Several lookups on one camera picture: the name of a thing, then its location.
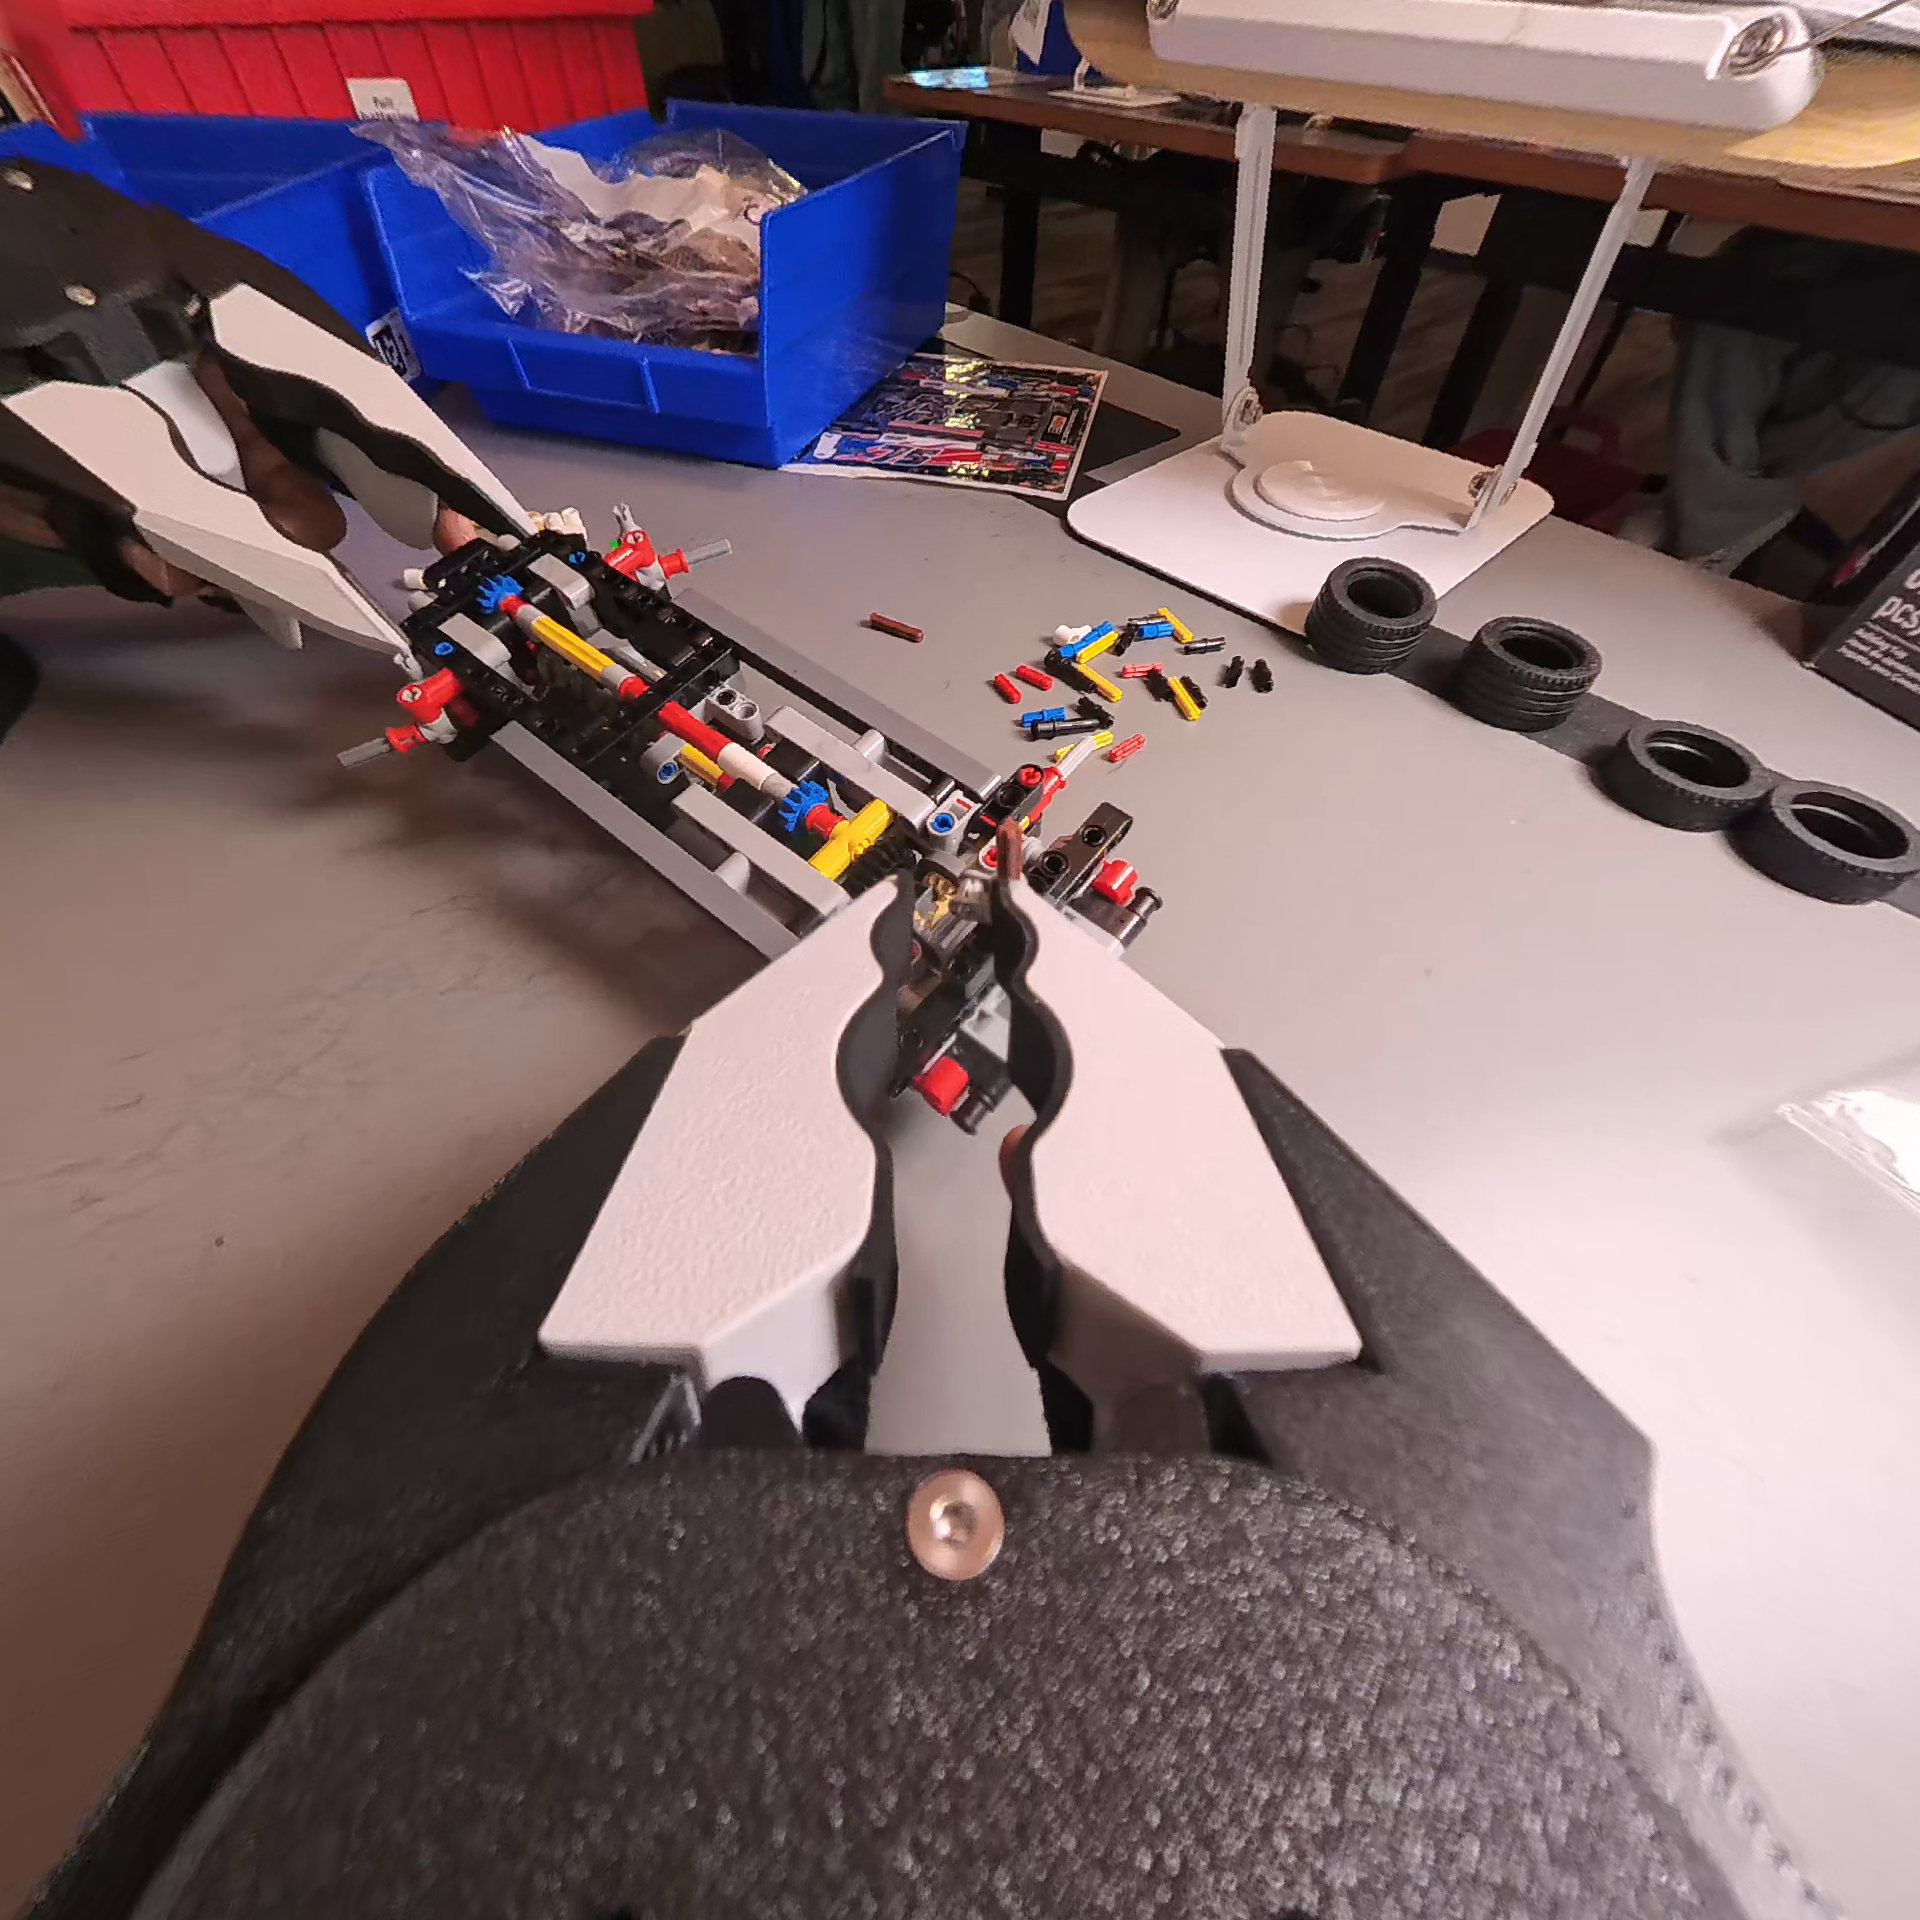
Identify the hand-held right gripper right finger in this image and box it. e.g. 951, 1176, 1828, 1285
990, 877, 1369, 1458

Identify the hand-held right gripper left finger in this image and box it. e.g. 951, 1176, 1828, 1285
542, 869, 920, 1452

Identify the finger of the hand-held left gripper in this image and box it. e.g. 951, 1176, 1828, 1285
0, 370, 420, 669
208, 279, 542, 541

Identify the lego car chassis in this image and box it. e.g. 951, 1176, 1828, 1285
337, 503, 1143, 958

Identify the black lego beam subassembly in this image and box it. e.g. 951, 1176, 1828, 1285
893, 803, 1169, 1138

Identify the clear bag of lego parts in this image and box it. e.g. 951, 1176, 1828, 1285
350, 120, 813, 358

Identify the pile of loose lego pins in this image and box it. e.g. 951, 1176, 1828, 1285
990, 605, 1277, 768

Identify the Lego instruction booklet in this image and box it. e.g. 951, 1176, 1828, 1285
780, 352, 1113, 503

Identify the black rubber lego tire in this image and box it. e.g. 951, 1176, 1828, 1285
1303, 556, 1432, 675
1597, 716, 1771, 831
1451, 618, 1605, 738
1744, 780, 1920, 905

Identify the lego race car box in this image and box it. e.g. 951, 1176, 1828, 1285
1802, 498, 1920, 692

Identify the person's left hand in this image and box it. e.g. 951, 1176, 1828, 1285
120, 352, 503, 605

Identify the blue plastic bin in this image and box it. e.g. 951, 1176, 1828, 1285
0, 115, 414, 391
362, 98, 970, 466

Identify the red plastic crate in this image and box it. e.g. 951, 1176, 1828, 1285
0, 0, 659, 143

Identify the empty clear plastic bag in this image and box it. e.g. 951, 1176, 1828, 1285
1771, 1076, 1920, 1223

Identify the white book stand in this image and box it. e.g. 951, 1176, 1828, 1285
1059, 0, 1920, 632

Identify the grey green cloth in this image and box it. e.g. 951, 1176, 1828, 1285
1657, 323, 1920, 582

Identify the wooden workbench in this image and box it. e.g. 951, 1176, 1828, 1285
881, 64, 1920, 440

